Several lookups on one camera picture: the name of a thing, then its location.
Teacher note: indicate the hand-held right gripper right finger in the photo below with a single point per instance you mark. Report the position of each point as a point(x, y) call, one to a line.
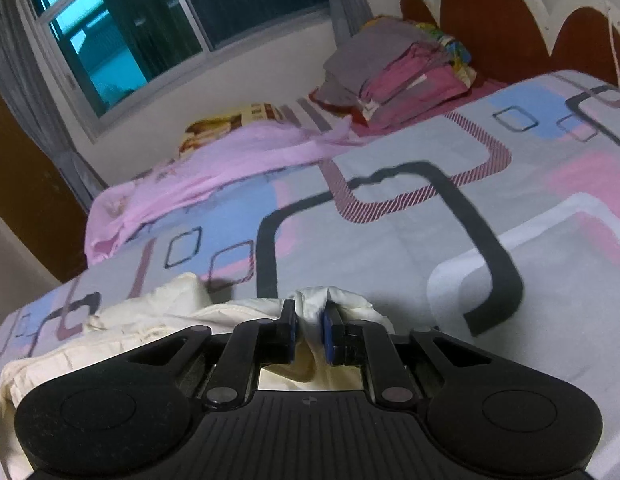
point(327, 335)

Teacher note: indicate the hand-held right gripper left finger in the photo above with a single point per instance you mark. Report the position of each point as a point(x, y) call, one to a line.
point(291, 332)

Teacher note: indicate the white puffer jacket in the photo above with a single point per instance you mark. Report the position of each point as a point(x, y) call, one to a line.
point(139, 320)

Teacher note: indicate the pile of folded clothes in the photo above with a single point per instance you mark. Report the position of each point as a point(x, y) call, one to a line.
point(390, 75)

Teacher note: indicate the bed with patterned sheet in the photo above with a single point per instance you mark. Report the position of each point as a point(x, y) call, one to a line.
point(415, 220)

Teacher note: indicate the pink blanket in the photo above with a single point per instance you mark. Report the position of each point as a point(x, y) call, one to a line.
point(229, 160)

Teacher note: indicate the yellow printed pillow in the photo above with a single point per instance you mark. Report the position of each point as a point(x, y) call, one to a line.
point(224, 125)

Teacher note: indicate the brown wooden door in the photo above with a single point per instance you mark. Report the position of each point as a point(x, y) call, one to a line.
point(29, 200)

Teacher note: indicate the colourful printed cloth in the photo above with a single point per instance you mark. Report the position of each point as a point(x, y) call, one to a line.
point(452, 45)

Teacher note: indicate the brown and white headboard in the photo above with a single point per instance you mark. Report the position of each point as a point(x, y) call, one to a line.
point(490, 15)

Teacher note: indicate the window with white frame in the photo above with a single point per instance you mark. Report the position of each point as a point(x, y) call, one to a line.
point(164, 25)

